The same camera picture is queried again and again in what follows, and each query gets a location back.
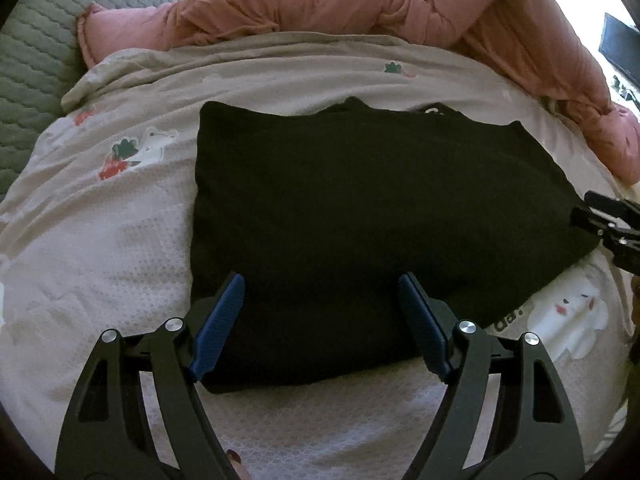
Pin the pink puffy duvet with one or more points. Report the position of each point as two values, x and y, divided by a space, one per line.
529 41

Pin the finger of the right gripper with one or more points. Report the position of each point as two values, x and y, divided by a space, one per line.
620 208
583 218

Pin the beige cartoon print blanket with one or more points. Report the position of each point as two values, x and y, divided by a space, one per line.
95 233

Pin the grey-green quilted headboard cushion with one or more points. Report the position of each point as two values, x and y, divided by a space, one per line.
40 62

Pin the person's hand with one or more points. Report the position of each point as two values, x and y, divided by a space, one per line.
236 462

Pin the black wall television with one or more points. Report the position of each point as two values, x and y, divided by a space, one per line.
620 45

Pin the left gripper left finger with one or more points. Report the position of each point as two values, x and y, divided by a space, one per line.
106 433

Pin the black t-shirt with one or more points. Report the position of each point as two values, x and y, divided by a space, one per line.
323 214

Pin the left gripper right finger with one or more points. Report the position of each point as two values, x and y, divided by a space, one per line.
505 413

